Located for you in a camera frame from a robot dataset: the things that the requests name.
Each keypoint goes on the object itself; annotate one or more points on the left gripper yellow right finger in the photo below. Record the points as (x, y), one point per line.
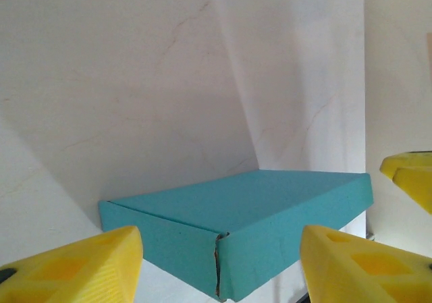
(364, 272)

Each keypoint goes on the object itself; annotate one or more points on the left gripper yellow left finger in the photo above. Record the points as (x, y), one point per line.
(74, 272)

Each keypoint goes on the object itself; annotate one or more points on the teal white paper box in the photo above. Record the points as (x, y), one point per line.
(236, 208)

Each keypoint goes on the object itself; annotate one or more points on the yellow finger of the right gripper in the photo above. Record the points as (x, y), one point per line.
(415, 181)

